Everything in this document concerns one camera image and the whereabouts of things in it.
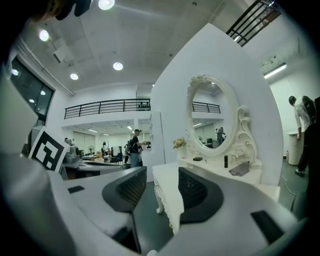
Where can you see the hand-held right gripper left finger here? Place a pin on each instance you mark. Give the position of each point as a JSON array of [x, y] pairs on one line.
[[130, 187]]

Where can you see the black lipstick tube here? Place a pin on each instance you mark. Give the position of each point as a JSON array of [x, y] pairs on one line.
[[226, 161]]

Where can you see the tube ceiling light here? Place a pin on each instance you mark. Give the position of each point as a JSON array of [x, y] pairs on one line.
[[275, 70]]

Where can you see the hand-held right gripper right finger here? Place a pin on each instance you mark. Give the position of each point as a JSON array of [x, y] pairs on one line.
[[197, 200]]

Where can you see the pink bottle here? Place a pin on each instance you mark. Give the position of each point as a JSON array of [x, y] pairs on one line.
[[287, 155]]

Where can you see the black compact case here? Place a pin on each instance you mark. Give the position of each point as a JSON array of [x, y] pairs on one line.
[[197, 158]]

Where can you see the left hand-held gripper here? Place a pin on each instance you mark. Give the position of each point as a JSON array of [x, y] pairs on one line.
[[47, 150]]

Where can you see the dark window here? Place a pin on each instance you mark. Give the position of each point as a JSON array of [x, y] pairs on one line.
[[32, 87]]

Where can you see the standing fan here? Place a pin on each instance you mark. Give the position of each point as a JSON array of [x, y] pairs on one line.
[[90, 149]]

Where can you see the peach flower bouquet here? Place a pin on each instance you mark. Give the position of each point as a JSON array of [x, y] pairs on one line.
[[179, 143]]

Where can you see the white round pedestal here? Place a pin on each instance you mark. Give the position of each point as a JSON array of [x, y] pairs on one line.
[[293, 147]]

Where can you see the grey cloth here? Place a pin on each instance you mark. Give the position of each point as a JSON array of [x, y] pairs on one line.
[[240, 170]]

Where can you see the round ceiling light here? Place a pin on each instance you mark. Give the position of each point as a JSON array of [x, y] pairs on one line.
[[117, 66], [106, 3], [44, 35], [74, 76]]

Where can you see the black balcony railing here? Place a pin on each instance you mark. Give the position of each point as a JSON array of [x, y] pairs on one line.
[[252, 20], [105, 107]]

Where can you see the oval mirror white ornate frame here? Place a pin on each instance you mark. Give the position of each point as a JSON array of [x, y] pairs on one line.
[[241, 140]]

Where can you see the white flower vase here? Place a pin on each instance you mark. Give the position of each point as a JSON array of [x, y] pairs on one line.
[[183, 152]]

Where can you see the white dressing table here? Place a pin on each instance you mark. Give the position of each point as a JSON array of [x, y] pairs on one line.
[[166, 180]]

